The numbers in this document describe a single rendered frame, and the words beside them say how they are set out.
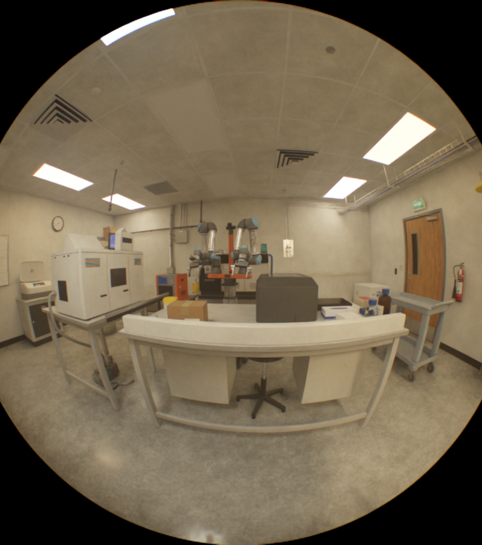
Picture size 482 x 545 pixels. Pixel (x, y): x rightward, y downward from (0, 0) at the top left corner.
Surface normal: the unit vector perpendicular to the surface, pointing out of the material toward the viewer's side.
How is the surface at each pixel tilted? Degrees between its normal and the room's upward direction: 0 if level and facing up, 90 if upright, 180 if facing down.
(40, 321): 90
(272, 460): 0
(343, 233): 90
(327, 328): 90
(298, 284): 51
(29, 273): 105
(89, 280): 90
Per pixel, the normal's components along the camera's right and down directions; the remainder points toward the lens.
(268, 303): -0.10, 0.06
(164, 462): -0.01, -1.00
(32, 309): 1.00, 0.00
